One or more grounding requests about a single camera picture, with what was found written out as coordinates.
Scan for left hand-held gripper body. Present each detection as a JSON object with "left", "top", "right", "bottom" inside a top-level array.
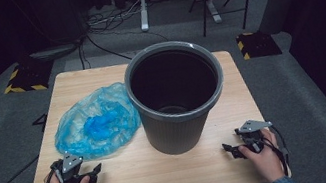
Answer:
[{"left": 49, "top": 149, "right": 94, "bottom": 183}]

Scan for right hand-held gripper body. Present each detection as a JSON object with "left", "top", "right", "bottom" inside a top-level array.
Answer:
[{"left": 232, "top": 115, "right": 278, "bottom": 157}]

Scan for blue plastic bin bag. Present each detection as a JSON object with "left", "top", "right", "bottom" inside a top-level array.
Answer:
[{"left": 46, "top": 78, "right": 147, "bottom": 166}]

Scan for grey plastic trash bin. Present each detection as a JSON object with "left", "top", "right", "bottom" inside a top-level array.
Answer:
[{"left": 123, "top": 40, "right": 231, "bottom": 162}]

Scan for grey plastic bin ring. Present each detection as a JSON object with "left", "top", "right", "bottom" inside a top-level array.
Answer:
[{"left": 118, "top": 32, "right": 232, "bottom": 131}]

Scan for person's right hand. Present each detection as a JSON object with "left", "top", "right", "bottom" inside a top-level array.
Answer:
[{"left": 234, "top": 125, "right": 286, "bottom": 183}]

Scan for black yellow striped block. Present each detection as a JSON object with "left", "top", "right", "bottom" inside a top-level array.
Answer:
[
  {"left": 0, "top": 57, "right": 60, "bottom": 98},
  {"left": 234, "top": 27, "right": 283, "bottom": 63}
]

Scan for grey flat stand base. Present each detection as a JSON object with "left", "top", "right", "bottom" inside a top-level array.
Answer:
[{"left": 28, "top": 42, "right": 80, "bottom": 64}]

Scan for right hand-held gripper cable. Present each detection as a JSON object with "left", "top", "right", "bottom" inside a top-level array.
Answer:
[{"left": 260, "top": 123, "right": 295, "bottom": 180}]

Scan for black table side bracket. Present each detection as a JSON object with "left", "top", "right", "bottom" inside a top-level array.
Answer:
[{"left": 30, "top": 112, "right": 52, "bottom": 134}]

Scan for thin black floor cable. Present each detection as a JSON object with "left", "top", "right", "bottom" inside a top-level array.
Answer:
[{"left": 85, "top": 26, "right": 133, "bottom": 68}]

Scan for tangle of floor cables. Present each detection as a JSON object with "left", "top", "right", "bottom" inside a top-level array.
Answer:
[{"left": 81, "top": 0, "right": 154, "bottom": 36}]

